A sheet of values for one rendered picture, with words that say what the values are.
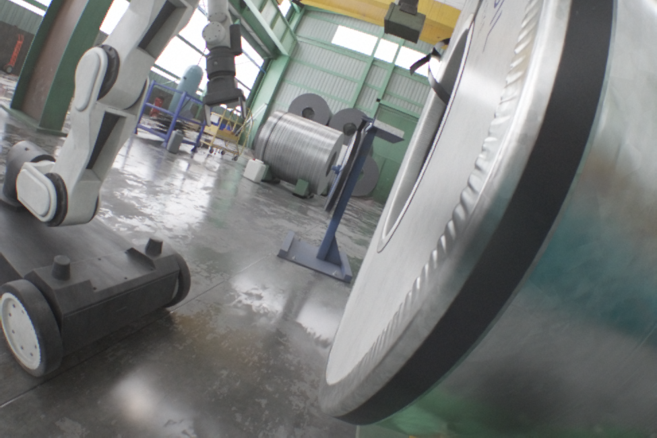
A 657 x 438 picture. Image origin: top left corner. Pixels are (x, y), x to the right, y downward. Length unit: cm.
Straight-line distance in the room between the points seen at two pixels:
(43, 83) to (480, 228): 390
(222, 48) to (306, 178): 482
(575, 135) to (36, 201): 100
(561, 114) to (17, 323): 87
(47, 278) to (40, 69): 346
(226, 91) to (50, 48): 325
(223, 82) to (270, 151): 486
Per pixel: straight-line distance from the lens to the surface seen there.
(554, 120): 20
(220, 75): 98
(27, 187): 102
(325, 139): 568
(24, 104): 419
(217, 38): 99
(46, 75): 392
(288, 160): 570
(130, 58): 86
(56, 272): 76
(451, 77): 97
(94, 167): 99
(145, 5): 87
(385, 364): 27
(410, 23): 186
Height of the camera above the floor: 61
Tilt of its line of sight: 3 degrees down
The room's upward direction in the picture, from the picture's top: 22 degrees clockwise
